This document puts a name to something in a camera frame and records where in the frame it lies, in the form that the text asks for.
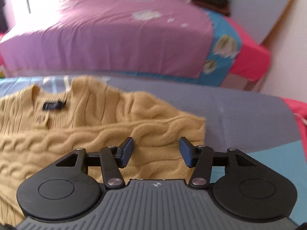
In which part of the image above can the red blanket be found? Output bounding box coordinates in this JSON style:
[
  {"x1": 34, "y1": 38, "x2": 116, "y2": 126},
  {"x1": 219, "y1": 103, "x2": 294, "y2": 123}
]
[{"x1": 278, "y1": 97, "x2": 306, "y2": 163}]

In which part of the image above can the dark folded clothes pile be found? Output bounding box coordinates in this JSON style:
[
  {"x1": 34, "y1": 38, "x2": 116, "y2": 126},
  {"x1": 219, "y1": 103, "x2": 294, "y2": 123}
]
[{"x1": 191, "y1": 0, "x2": 230, "y2": 17}]

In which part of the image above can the blue grey patchwork bedsheet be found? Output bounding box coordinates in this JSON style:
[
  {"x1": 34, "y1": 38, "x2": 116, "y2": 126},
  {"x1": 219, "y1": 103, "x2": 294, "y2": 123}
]
[{"x1": 1, "y1": 77, "x2": 306, "y2": 229}]

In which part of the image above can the purple floral bed cover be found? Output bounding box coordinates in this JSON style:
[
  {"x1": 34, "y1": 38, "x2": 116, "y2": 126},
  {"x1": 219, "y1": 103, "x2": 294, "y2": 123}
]
[{"x1": 1, "y1": 0, "x2": 243, "y2": 86}]

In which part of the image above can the grey leaning board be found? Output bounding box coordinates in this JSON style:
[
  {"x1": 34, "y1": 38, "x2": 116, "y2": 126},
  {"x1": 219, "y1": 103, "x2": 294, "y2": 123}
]
[{"x1": 230, "y1": 0, "x2": 290, "y2": 44}]

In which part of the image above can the tan cable-knit cardigan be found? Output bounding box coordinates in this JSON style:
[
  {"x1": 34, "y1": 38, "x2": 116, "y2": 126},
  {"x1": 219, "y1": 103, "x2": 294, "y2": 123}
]
[{"x1": 1, "y1": 76, "x2": 205, "y2": 225}]

